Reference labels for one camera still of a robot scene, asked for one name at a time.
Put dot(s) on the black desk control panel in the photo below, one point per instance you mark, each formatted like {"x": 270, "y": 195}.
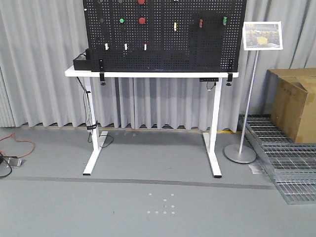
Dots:
{"x": 208, "y": 79}

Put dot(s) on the white standing desk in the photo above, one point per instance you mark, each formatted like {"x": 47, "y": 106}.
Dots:
{"x": 99, "y": 138}

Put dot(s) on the black perforated pegboard panel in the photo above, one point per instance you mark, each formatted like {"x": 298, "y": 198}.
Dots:
{"x": 189, "y": 49}

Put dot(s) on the metal floor grating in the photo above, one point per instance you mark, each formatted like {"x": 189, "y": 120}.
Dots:
{"x": 290, "y": 166}

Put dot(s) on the right black clamp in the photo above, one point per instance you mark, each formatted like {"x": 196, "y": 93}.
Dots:
{"x": 230, "y": 73}

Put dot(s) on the silver sign stand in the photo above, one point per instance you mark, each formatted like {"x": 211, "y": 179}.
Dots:
{"x": 257, "y": 36}

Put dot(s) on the grey foot pedal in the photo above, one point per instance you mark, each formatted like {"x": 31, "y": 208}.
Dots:
{"x": 15, "y": 162}

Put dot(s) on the black clamp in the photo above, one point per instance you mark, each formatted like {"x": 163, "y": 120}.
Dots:
{"x": 101, "y": 73}
{"x": 230, "y": 73}

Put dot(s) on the lower red mushroom button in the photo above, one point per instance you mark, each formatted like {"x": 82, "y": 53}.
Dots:
{"x": 142, "y": 20}

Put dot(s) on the left black clamp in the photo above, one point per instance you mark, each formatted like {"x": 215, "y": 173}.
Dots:
{"x": 101, "y": 73}

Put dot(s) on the black box on desk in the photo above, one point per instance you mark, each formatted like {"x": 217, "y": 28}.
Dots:
{"x": 82, "y": 62}

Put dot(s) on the brown cardboard box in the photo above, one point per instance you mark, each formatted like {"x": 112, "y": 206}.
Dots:
{"x": 294, "y": 108}

